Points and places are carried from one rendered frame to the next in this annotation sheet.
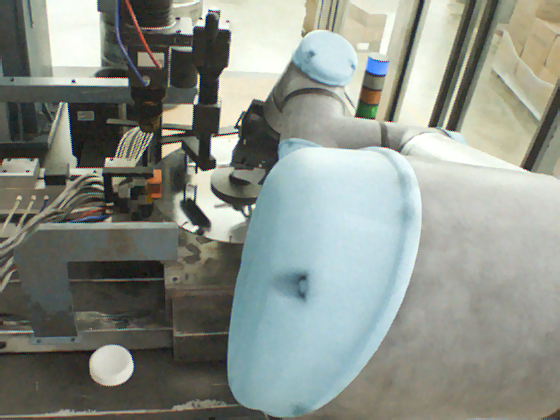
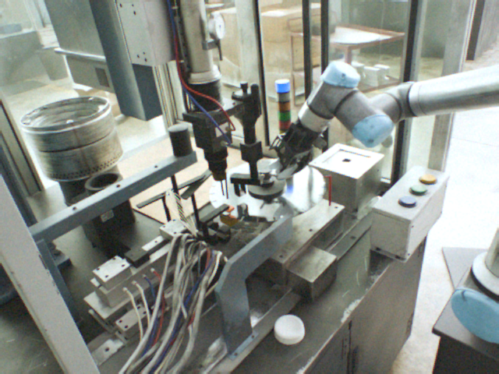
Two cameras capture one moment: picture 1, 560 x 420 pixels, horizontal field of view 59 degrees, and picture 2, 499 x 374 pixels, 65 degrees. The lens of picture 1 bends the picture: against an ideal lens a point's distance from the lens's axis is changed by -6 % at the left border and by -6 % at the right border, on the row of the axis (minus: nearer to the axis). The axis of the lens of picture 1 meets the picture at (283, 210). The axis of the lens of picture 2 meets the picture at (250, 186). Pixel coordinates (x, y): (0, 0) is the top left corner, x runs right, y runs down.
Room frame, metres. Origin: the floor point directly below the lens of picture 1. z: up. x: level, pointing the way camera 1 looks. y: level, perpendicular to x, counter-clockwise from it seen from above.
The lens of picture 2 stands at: (-0.03, 0.57, 1.53)
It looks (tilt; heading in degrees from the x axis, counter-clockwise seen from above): 31 degrees down; 332
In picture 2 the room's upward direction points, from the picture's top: 7 degrees counter-clockwise
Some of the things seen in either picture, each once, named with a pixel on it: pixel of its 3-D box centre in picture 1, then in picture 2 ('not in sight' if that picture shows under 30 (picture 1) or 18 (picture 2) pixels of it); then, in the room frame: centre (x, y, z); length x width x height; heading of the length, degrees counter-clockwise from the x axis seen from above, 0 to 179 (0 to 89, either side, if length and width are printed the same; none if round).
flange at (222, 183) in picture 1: (241, 178); (266, 182); (0.79, 0.09, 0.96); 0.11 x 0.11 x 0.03
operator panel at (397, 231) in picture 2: not in sight; (410, 210); (0.58, -0.27, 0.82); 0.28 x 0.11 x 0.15; 107
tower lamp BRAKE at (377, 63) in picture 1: (377, 63); (282, 86); (1.00, -0.13, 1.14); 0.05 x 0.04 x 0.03; 17
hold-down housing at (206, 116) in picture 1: (209, 73); (248, 124); (0.74, 0.15, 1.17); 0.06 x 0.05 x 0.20; 98
